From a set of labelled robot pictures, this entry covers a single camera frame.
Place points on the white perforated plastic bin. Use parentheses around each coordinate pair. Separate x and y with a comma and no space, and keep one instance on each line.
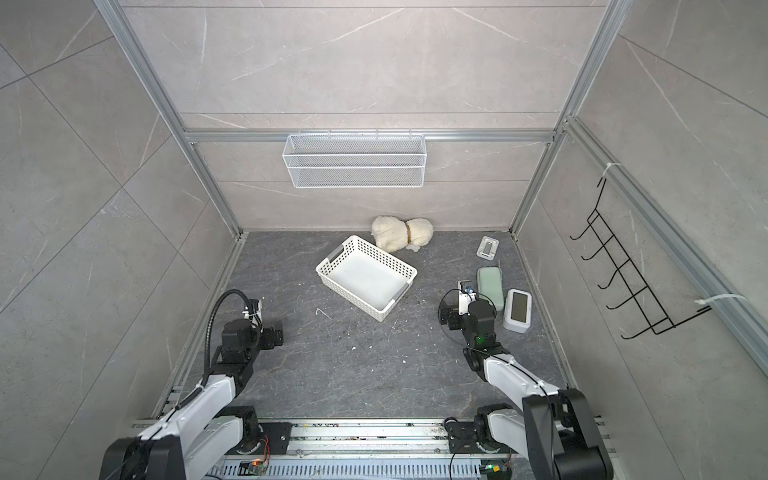
(366,276)

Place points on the aluminium rail at front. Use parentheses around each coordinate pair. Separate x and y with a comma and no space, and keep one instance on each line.
(367,438)

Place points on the small clear plastic case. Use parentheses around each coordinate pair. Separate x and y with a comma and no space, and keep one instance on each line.
(487,248)

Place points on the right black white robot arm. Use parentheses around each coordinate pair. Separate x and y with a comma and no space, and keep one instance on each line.
(553,428)

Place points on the small white stick debris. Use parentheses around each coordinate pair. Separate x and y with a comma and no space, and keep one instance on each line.
(319,311)

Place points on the white wire mesh wall basket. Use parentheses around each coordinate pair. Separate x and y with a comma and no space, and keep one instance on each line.
(362,160)

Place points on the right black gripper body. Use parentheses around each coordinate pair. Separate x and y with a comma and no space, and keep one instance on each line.
(470,337)

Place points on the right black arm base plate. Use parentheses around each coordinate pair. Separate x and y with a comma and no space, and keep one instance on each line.
(463,438)

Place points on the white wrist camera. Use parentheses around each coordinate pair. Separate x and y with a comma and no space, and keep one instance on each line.
(467,295)
(252,312)

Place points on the white digital clock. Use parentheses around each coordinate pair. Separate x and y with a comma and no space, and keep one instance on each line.
(517,311)

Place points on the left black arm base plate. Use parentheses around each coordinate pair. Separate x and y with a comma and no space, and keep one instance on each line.
(271,436)

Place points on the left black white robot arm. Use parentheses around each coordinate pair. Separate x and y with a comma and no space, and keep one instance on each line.
(204,426)

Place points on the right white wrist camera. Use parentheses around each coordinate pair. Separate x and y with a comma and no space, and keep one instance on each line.
(467,295)

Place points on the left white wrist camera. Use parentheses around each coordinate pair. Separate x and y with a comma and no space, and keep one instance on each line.
(252,312)

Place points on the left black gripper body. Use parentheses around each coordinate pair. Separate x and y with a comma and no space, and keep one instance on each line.
(256,337)

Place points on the cream plush toy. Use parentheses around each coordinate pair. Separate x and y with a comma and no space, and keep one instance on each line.
(392,234)

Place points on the green rectangular case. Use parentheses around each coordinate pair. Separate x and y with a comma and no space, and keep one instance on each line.
(490,286)

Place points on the black wire hook rack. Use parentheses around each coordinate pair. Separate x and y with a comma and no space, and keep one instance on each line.
(627,273)

